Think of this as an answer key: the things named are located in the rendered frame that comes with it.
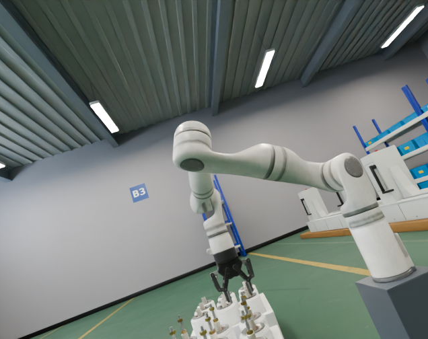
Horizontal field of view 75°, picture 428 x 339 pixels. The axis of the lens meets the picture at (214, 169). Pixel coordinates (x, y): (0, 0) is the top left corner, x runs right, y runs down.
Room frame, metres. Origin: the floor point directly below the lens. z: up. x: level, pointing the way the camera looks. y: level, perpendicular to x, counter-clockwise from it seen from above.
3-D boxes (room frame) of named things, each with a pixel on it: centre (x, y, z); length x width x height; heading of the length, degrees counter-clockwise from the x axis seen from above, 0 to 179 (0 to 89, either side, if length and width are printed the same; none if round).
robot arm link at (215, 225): (0.94, 0.06, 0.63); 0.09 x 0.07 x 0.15; 97
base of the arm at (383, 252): (0.78, -0.33, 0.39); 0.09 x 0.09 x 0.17; 7
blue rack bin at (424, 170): (5.77, -4.06, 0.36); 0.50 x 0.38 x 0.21; 98
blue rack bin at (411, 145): (5.76, -4.05, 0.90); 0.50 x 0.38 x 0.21; 98
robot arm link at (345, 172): (0.78, -0.33, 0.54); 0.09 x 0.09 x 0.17; 24
